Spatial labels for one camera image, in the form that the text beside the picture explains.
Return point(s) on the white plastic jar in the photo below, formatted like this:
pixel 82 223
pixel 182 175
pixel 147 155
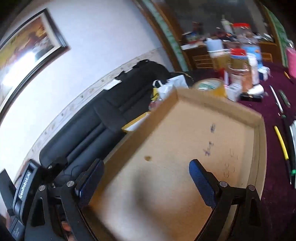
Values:
pixel 254 69

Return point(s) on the black rectangular lipstick box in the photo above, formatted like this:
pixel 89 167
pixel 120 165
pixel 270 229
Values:
pixel 251 98

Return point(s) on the small blue white box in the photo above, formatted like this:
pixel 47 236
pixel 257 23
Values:
pixel 263 73

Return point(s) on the purple tablecloth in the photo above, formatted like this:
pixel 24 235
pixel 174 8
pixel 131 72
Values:
pixel 266 109

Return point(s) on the white paper label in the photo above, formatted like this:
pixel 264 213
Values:
pixel 112 84

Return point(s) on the white paper bag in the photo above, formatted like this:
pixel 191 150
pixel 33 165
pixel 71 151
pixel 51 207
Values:
pixel 161 90

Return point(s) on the yellow padded envelope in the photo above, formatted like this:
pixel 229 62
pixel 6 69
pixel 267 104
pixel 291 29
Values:
pixel 136 121

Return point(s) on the small white bottle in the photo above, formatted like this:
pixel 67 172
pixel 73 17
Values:
pixel 256 90

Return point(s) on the thick white pen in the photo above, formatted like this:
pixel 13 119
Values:
pixel 293 132

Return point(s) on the clear jar red lid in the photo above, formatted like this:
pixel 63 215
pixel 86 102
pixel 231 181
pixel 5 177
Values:
pixel 241 32

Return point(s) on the short yellow black pen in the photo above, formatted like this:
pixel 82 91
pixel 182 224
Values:
pixel 286 75

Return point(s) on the shallow cardboard box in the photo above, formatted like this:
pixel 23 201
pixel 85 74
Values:
pixel 173 139

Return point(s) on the dark green marker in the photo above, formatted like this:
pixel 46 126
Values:
pixel 284 98

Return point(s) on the bamboo painted panel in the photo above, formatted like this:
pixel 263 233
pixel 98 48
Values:
pixel 281 30

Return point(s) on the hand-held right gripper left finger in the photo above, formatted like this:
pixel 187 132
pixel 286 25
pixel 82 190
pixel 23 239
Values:
pixel 90 183

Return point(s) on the blue label jar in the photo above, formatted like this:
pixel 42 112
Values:
pixel 253 52

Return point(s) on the clear plastic bag red contents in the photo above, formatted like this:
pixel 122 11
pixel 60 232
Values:
pixel 153 104

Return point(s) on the wooden cabinet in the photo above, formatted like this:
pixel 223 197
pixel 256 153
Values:
pixel 201 55

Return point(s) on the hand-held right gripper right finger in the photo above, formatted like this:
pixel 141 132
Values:
pixel 203 185

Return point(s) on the white medicine box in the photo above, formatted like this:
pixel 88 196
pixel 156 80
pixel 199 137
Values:
pixel 233 90

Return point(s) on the slim white pen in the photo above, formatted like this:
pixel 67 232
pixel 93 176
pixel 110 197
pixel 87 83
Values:
pixel 276 99

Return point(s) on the dark framed wall picture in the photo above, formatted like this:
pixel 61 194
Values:
pixel 27 51

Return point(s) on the white tumbler with straw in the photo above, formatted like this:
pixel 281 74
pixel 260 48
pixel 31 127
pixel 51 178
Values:
pixel 226 24

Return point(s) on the black massage chair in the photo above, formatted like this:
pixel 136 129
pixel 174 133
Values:
pixel 92 129

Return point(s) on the brown packing tape roll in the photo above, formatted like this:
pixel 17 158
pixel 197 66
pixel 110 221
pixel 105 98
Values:
pixel 211 85

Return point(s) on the orange label jar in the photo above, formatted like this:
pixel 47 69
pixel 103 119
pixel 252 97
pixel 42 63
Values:
pixel 238 67

